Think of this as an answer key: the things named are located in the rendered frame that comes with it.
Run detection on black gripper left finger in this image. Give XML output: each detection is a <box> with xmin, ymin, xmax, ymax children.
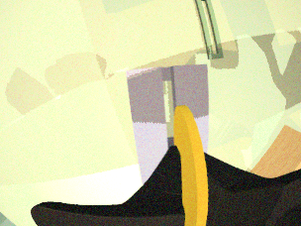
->
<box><xmin>31</xmin><ymin>146</ymin><xmax>186</xmax><ymax>226</ymax></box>

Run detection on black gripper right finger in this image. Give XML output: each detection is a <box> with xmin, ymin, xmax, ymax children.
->
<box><xmin>203</xmin><ymin>153</ymin><xmax>301</xmax><ymax>226</ymax></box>

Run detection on gold coin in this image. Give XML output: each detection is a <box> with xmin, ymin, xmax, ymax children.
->
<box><xmin>174</xmin><ymin>105</ymin><xmax>209</xmax><ymax>226</ymax></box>

